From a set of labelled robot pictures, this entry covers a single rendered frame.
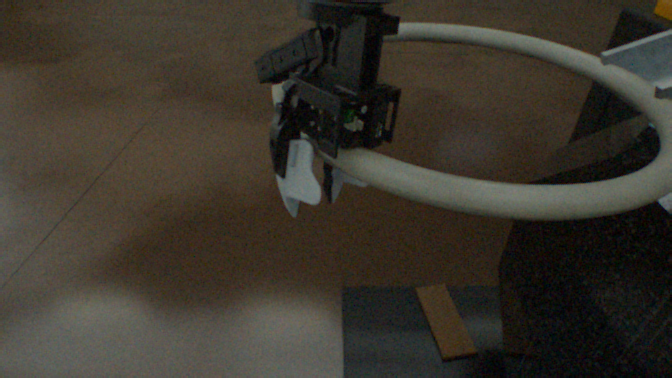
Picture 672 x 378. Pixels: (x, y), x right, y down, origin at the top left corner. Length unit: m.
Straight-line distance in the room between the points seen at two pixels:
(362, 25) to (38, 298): 1.54
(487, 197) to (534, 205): 0.04
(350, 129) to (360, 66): 0.06
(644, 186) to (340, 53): 0.28
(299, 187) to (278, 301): 1.04
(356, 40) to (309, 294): 1.17
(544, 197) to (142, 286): 1.39
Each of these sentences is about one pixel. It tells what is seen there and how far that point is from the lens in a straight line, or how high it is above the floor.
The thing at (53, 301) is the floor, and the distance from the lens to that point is 1.68.
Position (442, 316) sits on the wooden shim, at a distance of 1.37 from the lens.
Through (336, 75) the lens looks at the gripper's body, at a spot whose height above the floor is 0.98.
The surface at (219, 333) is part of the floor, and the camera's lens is 1.38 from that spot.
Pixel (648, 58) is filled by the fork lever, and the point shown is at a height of 0.91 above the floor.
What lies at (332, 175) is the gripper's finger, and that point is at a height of 0.86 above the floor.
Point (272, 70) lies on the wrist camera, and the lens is 0.43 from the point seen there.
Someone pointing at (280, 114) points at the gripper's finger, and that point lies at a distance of 0.38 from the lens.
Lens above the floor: 1.12
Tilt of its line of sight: 38 degrees down
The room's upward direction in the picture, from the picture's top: straight up
